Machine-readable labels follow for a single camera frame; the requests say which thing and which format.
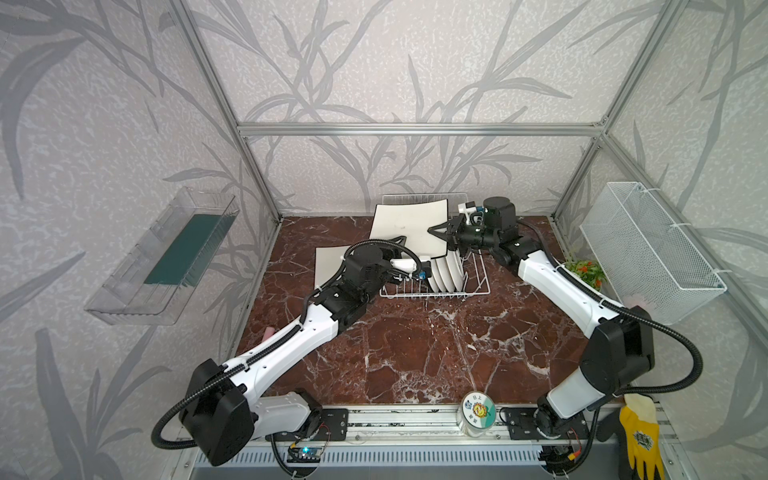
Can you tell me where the white square plate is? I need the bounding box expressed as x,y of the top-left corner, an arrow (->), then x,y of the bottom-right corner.
314,246 -> 348,290
369,199 -> 448,259

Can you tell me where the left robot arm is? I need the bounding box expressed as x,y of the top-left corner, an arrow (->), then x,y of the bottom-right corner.
150,239 -> 431,466

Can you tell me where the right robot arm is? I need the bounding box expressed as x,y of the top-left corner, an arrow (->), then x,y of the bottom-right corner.
427,196 -> 704,439

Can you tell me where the round white plate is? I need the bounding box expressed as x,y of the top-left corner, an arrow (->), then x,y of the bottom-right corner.
438,250 -> 463,293
433,256 -> 455,293
446,250 -> 465,292
428,259 -> 447,293

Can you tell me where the potted artificial plant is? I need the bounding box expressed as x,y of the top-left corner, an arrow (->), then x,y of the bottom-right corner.
565,260 -> 606,292

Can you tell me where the green sponge mat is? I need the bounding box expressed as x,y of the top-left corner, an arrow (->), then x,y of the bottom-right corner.
144,214 -> 235,286

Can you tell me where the left circuit board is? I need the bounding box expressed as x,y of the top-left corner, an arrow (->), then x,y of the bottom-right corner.
287,444 -> 326,464

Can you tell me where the right circuit board wiring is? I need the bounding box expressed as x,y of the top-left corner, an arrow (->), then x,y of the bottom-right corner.
538,445 -> 584,475

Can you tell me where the yellow work glove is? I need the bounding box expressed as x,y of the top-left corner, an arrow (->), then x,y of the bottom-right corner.
619,394 -> 665,479

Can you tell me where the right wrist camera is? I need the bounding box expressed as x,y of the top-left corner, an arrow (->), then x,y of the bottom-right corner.
458,201 -> 485,226

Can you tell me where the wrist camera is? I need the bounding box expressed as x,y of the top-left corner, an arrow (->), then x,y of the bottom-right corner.
458,201 -> 485,226
390,257 -> 432,280

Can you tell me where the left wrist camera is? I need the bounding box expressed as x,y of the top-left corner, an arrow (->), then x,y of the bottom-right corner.
390,257 -> 432,280

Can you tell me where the white wire dish rack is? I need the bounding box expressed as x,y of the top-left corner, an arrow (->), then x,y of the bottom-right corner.
380,192 -> 490,299

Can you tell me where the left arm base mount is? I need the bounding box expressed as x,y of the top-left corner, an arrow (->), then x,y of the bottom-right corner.
273,408 -> 350,442

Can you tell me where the white mesh wall basket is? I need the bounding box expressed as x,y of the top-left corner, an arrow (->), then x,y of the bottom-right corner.
580,182 -> 727,325

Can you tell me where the aluminium frame rail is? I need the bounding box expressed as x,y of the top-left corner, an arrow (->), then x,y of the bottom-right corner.
237,122 -> 602,137

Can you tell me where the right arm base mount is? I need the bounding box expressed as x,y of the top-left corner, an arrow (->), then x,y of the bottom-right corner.
499,407 -> 589,441

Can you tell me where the clear plastic wall shelf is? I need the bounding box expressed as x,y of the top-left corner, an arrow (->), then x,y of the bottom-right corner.
85,187 -> 240,326

